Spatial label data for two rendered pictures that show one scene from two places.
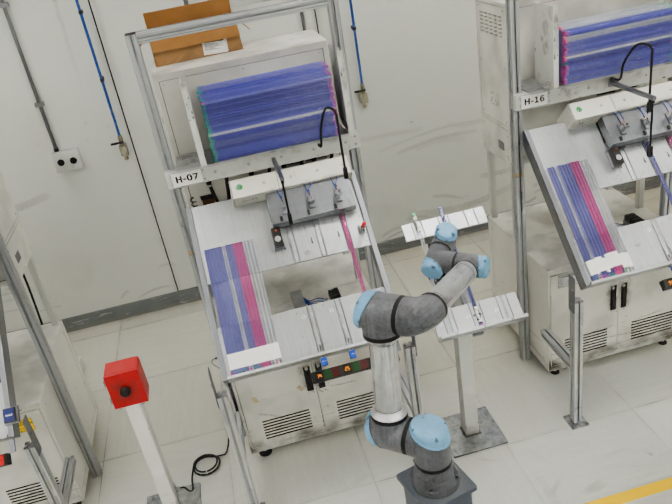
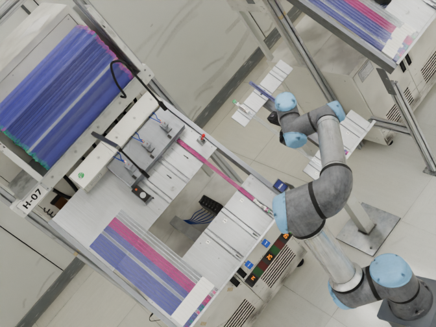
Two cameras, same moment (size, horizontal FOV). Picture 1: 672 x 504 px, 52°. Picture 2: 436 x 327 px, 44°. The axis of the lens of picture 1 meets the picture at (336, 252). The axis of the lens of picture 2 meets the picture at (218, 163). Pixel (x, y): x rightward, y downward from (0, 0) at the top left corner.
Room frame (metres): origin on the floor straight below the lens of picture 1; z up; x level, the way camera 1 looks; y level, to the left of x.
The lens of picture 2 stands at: (0.56, 0.14, 2.28)
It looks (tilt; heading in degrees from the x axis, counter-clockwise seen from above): 36 degrees down; 353
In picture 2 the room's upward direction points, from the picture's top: 41 degrees counter-clockwise
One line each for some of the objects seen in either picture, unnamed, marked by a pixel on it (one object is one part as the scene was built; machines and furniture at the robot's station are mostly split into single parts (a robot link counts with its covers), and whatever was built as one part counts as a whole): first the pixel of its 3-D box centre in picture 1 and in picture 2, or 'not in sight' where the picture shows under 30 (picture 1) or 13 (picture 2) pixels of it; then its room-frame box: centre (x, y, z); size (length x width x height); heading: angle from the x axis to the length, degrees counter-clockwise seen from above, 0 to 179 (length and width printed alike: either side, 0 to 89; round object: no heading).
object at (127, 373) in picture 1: (148, 443); not in sight; (2.17, 0.88, 0.39); 0.24 x 0.24 x 0.78; 8
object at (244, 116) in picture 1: (269, 111); (62, 96); (2.62, 0.16, 1.52); 0.51 x 0.13 x 0.27; 98
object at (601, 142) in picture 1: (605, 234); (366, 18); (2.75, -1.24, 0.65); 1.01 x 0.73 x 1.29; 8
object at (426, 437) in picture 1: (428, 440); (391, 276); (1.57, -0.18, 0.72); 0.13 x 0.12 x 0.14; 55
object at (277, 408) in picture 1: (304, 351); (206, 255); (2.73, 0.23, 0.31); 0.70 x 0.65 x 0.62; 98
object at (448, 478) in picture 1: (434, 468); (405, 292); (1.57, -0.18, 0.60); 0.15 x 0.15 x 0.10
